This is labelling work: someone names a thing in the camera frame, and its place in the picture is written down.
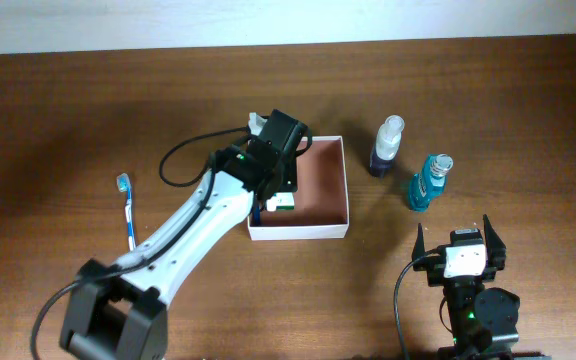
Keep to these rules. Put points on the white cardboard box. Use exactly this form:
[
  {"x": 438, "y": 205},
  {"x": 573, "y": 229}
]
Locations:
[{"x": 321, "y": 209}]

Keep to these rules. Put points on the green white soap packet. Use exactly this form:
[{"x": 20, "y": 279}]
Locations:
[{"x": 282, "y": 201}]

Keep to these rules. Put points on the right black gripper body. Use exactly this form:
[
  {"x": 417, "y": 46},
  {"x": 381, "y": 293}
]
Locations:
[{"x": 434, "y": 270}]

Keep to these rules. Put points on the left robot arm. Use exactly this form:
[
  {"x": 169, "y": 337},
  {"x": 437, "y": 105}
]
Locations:
[{"x": 120, "y": 311}]

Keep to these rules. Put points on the purple foam soap bottle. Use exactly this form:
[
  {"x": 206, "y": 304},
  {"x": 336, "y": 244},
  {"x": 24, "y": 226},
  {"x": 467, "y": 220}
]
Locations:
[{"x": 386, "y": 146}]

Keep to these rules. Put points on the blue white toothbrush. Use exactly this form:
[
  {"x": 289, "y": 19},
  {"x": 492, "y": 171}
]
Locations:
[{"x": 124, "y": 186}]

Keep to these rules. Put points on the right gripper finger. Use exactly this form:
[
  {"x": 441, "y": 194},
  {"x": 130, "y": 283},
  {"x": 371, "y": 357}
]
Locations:
[
  {"x": 418, "y": 249},
  {"x": 496, "y": 249}
]

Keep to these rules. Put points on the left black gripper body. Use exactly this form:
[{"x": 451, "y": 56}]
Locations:
[{"x": 288, "y": 171}]

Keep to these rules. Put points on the teal mouthwash bottle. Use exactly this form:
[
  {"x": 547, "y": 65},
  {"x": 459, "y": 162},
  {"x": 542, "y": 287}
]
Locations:
[{"x": 430, "y": 182}]

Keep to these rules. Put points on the blue disposable razor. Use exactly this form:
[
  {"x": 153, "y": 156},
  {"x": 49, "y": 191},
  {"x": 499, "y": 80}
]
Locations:
[{"x": 256, "y": 213}]

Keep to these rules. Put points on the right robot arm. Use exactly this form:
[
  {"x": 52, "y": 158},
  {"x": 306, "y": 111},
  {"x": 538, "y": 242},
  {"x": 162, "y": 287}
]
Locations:
[{"x": 483, "y": 321}]

